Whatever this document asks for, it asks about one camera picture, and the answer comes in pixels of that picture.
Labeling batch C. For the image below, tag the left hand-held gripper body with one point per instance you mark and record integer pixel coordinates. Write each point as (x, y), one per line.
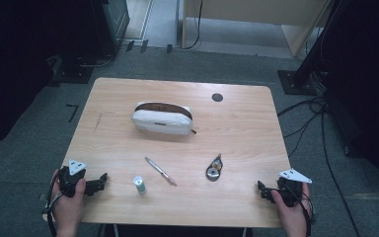
(68, 179)

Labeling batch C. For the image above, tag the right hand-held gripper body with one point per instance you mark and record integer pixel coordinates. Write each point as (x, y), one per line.
(291, 191)

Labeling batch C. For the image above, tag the green and white glue stick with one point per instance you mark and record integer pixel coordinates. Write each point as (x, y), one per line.
(139, 185)

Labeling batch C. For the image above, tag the white pencil case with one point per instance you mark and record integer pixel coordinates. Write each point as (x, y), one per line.
(161, 121)

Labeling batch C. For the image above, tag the person's right hand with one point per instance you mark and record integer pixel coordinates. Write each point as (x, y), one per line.
(294, 219)

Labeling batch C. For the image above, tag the person's left hand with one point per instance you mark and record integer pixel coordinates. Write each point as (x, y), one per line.
(66, 210)

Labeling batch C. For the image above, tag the silver pen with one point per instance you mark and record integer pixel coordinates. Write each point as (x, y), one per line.
(160, 171)

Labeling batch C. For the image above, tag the dark round table grommet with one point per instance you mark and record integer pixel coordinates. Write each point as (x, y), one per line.
(217, 97)

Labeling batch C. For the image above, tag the black stand base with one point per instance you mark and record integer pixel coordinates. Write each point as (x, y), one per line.
(74, 74)

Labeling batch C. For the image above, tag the black stand with square base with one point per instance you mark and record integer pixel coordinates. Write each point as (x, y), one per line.
(297, 82)

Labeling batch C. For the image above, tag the dark curtain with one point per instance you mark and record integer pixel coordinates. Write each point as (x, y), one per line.
(368, 82)
(19, 65)

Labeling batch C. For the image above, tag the short black floor tape strip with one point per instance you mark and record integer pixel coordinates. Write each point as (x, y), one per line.
(169, 48)
(144, 46)

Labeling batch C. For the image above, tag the black cabinet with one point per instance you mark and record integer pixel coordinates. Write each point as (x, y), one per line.
(112, 23)

